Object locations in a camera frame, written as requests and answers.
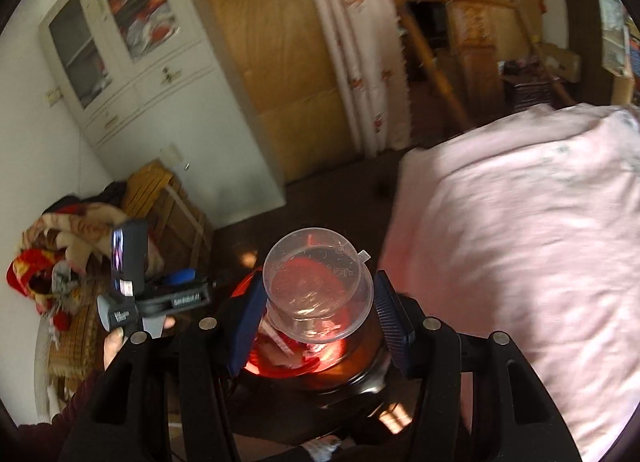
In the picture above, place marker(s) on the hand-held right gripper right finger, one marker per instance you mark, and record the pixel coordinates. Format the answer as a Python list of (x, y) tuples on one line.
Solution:
[(395, 327)]

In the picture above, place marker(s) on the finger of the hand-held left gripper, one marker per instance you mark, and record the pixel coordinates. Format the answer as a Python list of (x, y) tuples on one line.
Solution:
[(180, 277)]

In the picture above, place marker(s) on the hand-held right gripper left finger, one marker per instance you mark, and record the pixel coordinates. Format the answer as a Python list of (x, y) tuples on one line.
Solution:
[(245, 327)]

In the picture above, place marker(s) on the clear plastic cup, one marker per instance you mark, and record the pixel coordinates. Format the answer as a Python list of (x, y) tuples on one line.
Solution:
[(315, 287)]

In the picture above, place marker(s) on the red trash bin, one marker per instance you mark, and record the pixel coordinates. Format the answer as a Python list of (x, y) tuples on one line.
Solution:
[(320, 357)]

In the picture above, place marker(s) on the person's left forearm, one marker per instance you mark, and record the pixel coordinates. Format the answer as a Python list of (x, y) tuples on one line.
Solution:
[(70, 409)]

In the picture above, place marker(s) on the person's left hand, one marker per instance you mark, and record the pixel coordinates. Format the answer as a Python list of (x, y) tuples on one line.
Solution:
[(114, 349)]

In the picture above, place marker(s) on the woven bamboo seat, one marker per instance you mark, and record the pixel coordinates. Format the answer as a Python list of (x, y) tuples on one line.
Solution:
[(75, 342)]

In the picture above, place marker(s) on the wooden slatted crate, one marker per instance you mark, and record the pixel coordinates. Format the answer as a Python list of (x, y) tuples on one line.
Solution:
[(170, 212)]

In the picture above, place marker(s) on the red brown patterned blanket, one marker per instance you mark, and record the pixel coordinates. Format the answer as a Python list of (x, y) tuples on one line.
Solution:
[(75, 227)]

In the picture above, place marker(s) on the pink floral tablecloth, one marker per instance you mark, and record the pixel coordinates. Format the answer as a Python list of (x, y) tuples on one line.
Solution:
[(525, 242)]

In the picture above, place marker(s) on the white storage cabinet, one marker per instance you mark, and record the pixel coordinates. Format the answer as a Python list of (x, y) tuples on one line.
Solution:
[(150, 81)]

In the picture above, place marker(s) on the wooden partition panel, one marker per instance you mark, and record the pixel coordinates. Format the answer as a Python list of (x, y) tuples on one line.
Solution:
[(280, 66)]

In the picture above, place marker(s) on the low dark side table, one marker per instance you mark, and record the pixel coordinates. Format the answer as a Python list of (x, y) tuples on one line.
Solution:
[(527, 89)]

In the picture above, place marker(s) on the white red floral curtain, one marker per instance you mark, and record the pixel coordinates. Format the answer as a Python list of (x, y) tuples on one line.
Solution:
[(360, 41)]

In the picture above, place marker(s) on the wooden armchair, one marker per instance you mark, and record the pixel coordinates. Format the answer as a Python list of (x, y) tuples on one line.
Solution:
[(470, 41)]

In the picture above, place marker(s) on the cardboard box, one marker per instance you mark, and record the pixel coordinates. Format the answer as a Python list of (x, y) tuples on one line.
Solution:
[(560, 59)]

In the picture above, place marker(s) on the dark glass-door cabinet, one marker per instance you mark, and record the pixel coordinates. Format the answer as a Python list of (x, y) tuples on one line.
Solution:
[(617, 21)]

